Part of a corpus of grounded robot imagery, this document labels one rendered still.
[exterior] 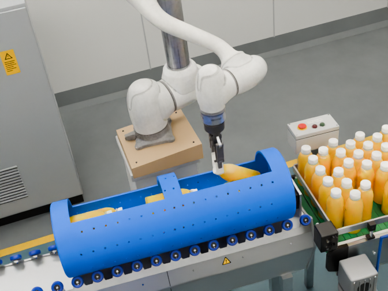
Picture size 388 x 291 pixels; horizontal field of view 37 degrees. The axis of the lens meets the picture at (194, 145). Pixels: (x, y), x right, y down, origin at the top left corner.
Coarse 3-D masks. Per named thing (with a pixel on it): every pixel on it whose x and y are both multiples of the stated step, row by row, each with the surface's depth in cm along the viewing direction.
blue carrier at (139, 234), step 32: (256, 160) 233; (128, 192) 226; (160, 192) 230; (192, 192) 207; (224, 192) 208; (256, 192) 209; (288, 192) 211; (64, 224) 201; (96, 224) 202; (128, 224) 203; (160, 224) 204; (192, 224) 207; (224, 224) 210; (256, 224) 215; (64, 256) 200; (96, 256) 203; (128, 256) 207
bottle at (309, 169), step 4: (308, 164) 236; (312, 164) 235; (316, 164) 235; (304, 168) 239; (308, 168) 236; (312, 168) 235; (304, 172) 239; (308, 172) 236; (312, 172) 235; (304, 176) 241; (308, 176) 237; (304, 180) 242; (308, 180) 239; (308, 184) 240; (304, 192) 246
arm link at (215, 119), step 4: (224, 108) 201; (200, 112) 203; (220, 112) 200; (224, 112) 202; (204, 116) 201; (208, 116) 200; (212, 116) 200; (216, 116) 200; (220, 116) 201; (224, 116) 202; (204, 120) 202; (208, 120) 201; (212, 120) 201; (216, 120) 201; (220, 120) 202; (224, 120) 203; (208, 124) 202; (212, 124) 202; (216, 124) 202
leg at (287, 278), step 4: (280, 276) 249; (284, 276) 247; (288, 276) 247; (292, 276) 247; (280, 280) 250; (284, 280) 246; (288, 280) 247; (292, 280) 248; (280, 284) 252; (284, 284) 248; (288, 284) 249; (292, 284) 250; (280, 288) 254; (284, 288) 250; (288, 288) 250; (292, 288) 251
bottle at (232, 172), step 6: (228, 168) 219; (234, 168) 220; (240, 168) 222; (246, 168) 224; (222, 174) 220; (228, 174) 219; (234, 174) 220; (240, 174) 221; (246, 174) 222; (252, 174) 224; (258, 174) 225; (228, 180) 221; (234, 180) 221
